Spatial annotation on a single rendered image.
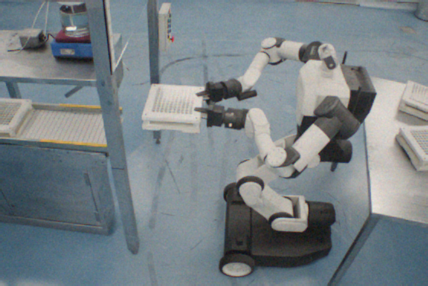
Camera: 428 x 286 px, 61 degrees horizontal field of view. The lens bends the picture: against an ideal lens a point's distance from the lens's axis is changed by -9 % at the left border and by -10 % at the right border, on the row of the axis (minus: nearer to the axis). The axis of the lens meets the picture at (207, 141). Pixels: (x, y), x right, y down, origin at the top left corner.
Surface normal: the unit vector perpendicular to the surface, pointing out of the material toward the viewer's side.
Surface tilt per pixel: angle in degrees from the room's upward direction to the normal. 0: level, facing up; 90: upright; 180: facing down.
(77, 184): 90
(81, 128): 0
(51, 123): 0
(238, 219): 0
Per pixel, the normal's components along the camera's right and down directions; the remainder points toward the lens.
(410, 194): 0.04, -0.73
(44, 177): -0.07, 0.68
